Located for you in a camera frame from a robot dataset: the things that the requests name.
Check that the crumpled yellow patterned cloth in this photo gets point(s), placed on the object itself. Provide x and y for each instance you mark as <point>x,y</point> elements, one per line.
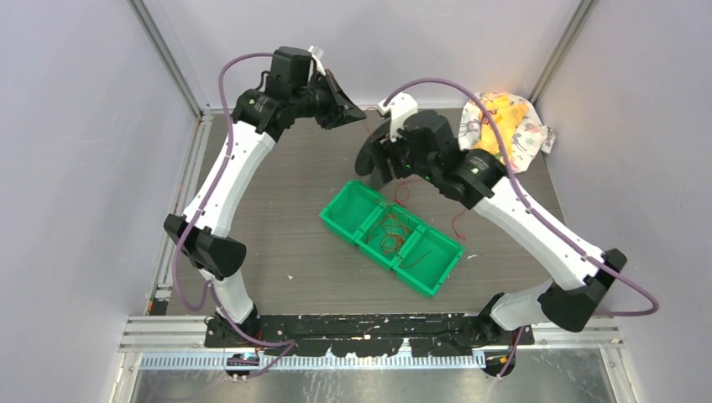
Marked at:
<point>523,133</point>

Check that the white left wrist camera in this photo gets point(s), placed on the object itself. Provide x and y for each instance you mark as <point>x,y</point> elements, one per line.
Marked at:
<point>316,55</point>

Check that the green plastic bin middle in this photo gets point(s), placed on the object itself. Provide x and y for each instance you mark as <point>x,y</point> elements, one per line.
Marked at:
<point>388,237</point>

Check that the black cable spool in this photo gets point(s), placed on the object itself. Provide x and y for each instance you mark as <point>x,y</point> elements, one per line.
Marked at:
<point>377,159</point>

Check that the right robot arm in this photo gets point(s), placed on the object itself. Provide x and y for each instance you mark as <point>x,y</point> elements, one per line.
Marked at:
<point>581,273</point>

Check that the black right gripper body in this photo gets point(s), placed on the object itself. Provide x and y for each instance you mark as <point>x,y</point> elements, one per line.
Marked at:
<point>402,162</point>

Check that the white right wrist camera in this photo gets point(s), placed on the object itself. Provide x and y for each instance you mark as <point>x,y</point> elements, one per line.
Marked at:
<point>398,109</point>

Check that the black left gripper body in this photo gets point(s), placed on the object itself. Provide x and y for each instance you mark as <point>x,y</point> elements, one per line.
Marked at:
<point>319,98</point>

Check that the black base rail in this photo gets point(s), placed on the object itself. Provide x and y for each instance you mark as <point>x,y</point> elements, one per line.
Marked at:
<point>372,335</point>

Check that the slotted aluminium cable duct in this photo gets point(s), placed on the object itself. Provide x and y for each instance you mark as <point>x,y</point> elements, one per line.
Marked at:
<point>253,361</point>

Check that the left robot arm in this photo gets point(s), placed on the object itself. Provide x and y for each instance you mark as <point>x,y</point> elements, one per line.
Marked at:
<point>295,86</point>

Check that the green plastic bin left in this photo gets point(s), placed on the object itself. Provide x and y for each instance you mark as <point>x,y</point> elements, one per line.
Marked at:
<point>345,214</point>

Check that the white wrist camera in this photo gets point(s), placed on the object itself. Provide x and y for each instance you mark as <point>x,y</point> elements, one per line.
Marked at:
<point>316,55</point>
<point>398,109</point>

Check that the green plastic bin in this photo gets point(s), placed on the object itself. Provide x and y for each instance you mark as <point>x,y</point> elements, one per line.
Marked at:
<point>345,214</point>
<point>388,237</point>
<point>426,260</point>

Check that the green plastic bin right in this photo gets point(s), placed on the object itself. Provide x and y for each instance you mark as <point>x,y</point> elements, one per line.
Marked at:
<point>426,260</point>

